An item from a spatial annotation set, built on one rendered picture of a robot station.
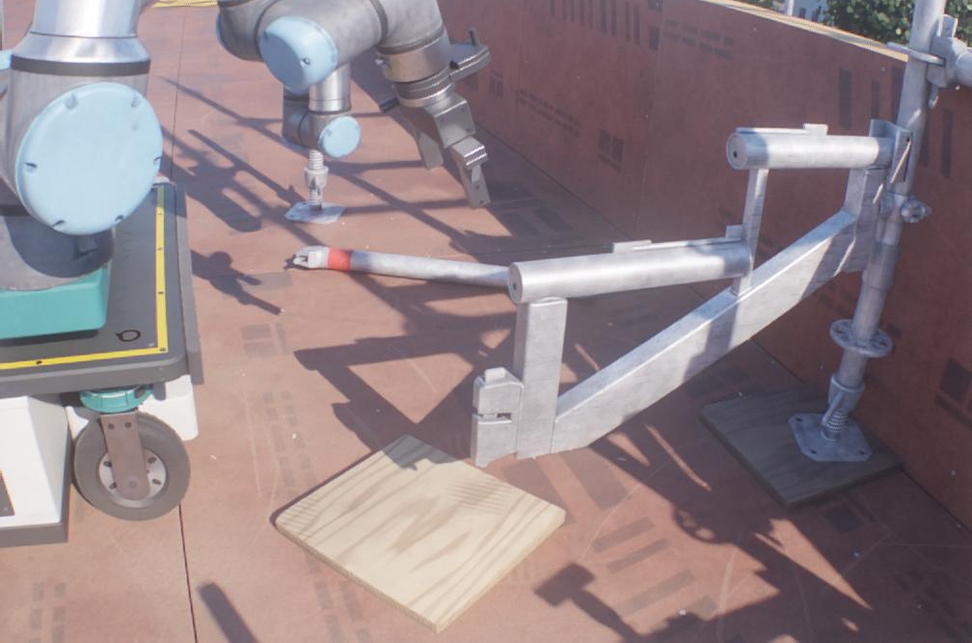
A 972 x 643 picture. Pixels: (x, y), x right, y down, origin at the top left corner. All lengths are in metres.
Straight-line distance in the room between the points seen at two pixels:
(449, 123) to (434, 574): 0.58
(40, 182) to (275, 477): 0.72
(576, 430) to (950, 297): 0.70
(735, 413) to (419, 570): 0.69
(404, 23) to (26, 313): 0.56
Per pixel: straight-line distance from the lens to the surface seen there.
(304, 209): 2.34
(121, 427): 1.11
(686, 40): 2.03
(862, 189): 1.27
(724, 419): 1.51
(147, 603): 1.12
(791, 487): 1.38
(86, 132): 0.74
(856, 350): 1.39
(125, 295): 1.16
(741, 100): 1.85
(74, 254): 0.97
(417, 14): 0.99
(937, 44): 1.29
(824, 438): 1.52
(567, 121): 2.61
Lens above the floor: 0.81
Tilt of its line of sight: 26 degrees down
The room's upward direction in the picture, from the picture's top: 5 degrees clockwise
